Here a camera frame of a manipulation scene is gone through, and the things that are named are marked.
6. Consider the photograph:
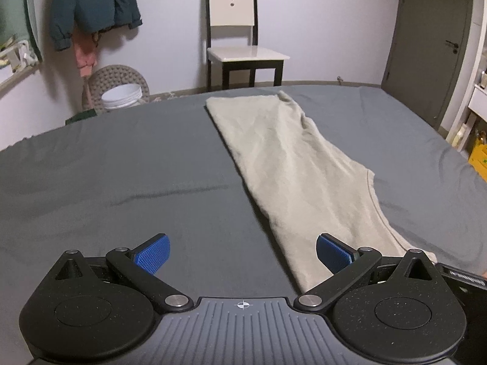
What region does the beige t-shirt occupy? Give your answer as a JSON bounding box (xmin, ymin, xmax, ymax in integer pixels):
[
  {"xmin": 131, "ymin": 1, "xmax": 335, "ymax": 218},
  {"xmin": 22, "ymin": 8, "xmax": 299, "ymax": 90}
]
[{"xmin": 206, "ymin": 92, "xmax": 413, "ymax": 292}]

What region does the grey bed sheet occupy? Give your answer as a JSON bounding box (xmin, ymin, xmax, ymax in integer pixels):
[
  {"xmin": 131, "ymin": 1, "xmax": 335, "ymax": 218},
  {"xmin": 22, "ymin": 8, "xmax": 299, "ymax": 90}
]
[{"xmin": 1, "ymin": 85, "xmax": 486, "ymax": 364}]

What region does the yellow clutter pile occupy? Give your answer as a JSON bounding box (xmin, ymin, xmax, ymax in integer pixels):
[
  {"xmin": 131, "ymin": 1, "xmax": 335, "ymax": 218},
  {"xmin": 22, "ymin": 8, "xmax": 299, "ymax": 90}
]
[{"xmin": 466, "ymin": 121, "xmax": 487, "ymax": 181}]

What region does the dark green plastic stool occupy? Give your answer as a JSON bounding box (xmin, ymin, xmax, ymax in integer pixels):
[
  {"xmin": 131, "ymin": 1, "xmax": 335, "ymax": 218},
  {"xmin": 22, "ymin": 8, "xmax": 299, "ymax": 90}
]
[{"xmin": 65, "ymin": 109, "xmax": 97, "ymax": 125}]

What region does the white plastic bucket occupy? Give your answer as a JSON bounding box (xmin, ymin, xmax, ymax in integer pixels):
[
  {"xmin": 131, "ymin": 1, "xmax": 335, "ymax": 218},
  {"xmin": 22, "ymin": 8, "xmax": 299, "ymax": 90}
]
[{"xmin": 102, "ymin": 83, "xmax": 143, "ymax": 111}]

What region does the round grey woven stool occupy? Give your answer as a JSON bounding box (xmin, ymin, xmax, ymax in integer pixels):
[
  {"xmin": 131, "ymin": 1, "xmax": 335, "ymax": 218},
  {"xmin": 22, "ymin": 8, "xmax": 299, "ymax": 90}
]
[{"xmin": 82, "ymin": 64, "xmax": 149, "ymax": 115}]

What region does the curved windowsill shelf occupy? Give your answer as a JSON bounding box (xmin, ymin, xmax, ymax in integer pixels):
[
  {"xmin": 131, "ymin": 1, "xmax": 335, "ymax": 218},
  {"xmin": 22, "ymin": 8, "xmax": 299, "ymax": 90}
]
[{"xmin": 1, "ymin": 40, "xmax": 40, "ymax": 92}]

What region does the pink hanging garment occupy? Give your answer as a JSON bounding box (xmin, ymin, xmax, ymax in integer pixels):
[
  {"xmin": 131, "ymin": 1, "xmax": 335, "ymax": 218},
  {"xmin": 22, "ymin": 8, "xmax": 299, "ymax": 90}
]
[{"xmin": 72, "ymin": 29, "xmax": 97, "ymax": 78}]

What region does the grey door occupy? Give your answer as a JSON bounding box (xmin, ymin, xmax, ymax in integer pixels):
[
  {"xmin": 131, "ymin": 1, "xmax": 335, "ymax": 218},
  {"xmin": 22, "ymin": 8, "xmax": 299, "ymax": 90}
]
[{"xmin": 381, "ymin": 0, "xmax": 473, "ymax": 129}]

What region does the dark teal hanging jacket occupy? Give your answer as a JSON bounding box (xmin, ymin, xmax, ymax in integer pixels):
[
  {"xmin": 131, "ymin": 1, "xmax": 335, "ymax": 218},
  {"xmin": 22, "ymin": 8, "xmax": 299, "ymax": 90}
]
[{"xmin": 49, "ymin": 0, "xmax": 143, "ymax": 51}]

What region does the white black wooden chair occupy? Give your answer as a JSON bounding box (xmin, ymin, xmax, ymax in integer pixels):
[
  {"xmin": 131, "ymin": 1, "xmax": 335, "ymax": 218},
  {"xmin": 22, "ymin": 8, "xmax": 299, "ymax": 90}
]
[{"xmin": 205, "ymin": 0, "xmax": 289, "ymax": 92}]

